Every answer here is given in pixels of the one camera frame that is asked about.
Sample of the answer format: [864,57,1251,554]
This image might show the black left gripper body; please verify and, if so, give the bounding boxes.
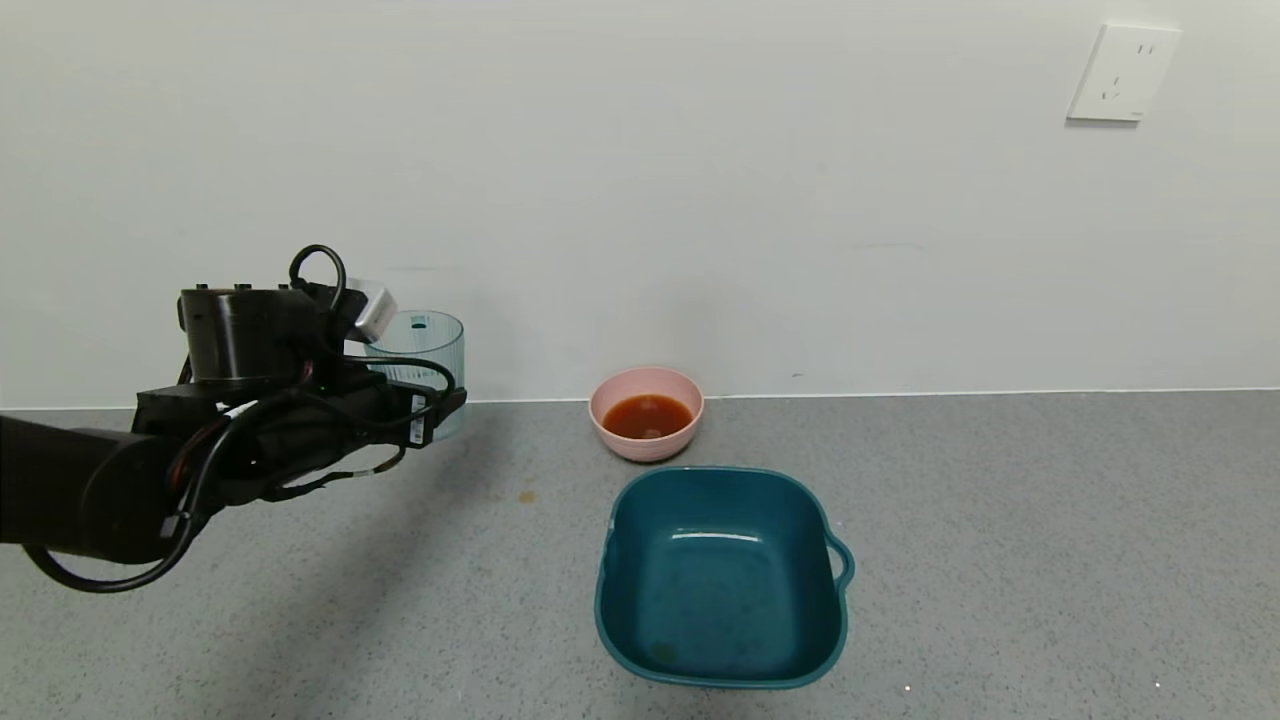
[315,378,438,449]

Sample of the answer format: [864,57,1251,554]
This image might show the translucent blue-green plastic cup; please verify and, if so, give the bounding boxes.
[362,309,468,442]

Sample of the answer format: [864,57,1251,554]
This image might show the pink ceramic bowl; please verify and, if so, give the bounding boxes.
[589,367,705,463]

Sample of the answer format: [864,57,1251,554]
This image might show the teal square plastic basin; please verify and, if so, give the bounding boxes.
[594,466,854,689]

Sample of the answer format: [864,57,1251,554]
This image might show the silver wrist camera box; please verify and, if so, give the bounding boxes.
[343,280,400,344]

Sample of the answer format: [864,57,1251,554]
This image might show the black camera cable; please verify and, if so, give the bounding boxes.
[22,244,459,595]

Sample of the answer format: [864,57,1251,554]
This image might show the white wall power outlet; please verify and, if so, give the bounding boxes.
[1066,24,1182,124]

